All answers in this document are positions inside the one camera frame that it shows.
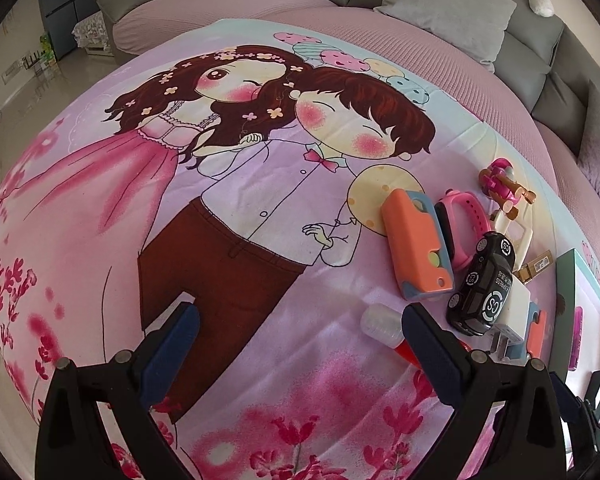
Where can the pink toy dog figure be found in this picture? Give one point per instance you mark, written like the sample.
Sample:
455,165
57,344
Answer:
497,180

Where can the silver harmonica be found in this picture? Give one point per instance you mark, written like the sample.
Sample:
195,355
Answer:
535,267

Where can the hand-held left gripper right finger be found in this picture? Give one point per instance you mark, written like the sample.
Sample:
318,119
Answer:
430,350

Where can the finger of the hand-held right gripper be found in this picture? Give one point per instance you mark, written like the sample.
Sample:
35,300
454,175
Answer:
567,392

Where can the teal box lid tray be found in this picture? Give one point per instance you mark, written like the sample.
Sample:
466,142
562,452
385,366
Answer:
592,320

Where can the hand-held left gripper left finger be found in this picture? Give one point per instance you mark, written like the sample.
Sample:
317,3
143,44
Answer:
180,340

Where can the cream plastic brush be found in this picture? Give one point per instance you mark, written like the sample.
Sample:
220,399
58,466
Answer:
522,237

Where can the grey blue refrigerator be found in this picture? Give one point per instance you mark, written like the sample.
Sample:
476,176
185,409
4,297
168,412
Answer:
65,10

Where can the black case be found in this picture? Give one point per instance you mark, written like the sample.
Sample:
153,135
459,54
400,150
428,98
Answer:
596,386

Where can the floral cloth covered box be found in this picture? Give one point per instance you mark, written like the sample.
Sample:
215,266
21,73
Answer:
92,30

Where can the light grey pillow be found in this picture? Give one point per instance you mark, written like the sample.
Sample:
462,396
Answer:
445,10

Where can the small orange toy knife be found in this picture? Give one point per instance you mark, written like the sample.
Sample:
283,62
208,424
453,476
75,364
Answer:
535,332

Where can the pink wrist watch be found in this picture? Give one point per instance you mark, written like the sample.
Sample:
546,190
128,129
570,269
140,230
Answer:
462,230

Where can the white charger plug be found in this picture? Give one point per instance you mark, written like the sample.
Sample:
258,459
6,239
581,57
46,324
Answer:
512,315

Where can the printed cartoon blanket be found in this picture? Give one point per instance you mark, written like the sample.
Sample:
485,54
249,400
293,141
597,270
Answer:
260,185

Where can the black toy car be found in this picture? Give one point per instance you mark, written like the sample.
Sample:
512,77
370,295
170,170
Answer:
485,290

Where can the red tube with clear cap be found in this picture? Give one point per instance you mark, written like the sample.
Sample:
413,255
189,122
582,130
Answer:
380,325

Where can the pink lighter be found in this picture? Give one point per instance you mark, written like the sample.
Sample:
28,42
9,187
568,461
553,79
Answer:
577,340

